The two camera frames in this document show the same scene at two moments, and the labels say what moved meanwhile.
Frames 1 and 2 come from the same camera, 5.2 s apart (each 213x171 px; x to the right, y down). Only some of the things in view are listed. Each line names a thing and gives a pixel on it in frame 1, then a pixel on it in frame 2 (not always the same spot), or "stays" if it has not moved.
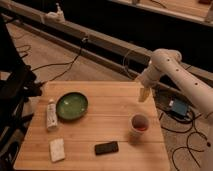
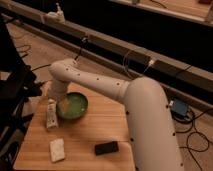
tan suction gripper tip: (144, 94) -> (63, 105)
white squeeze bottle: (51, 115) stays
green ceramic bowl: (71, 105) stays
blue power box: (179, 107) stays
